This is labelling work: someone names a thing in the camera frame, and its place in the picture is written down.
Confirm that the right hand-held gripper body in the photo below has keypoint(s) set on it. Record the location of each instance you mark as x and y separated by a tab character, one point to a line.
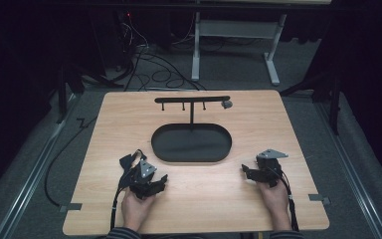
269	167

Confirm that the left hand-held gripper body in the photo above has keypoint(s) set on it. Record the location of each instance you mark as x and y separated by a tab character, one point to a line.
139	176

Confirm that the black key holder stand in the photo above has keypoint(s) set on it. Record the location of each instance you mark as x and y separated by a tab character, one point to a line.
192	144

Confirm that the person's left hand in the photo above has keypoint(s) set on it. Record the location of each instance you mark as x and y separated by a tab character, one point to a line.
136	209

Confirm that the person's right hand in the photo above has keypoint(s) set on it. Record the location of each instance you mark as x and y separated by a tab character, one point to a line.
275	202

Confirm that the grey tape strip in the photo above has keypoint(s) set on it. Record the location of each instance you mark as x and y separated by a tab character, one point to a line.
319	198
70	207

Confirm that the black metal stand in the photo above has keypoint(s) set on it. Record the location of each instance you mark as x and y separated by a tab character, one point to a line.
66	89
326	93

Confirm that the metal floor rail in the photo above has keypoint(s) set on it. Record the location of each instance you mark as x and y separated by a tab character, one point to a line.
351	172
30	172

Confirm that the white metal desk frame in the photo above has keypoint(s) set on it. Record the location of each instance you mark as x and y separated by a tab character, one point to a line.
235	30

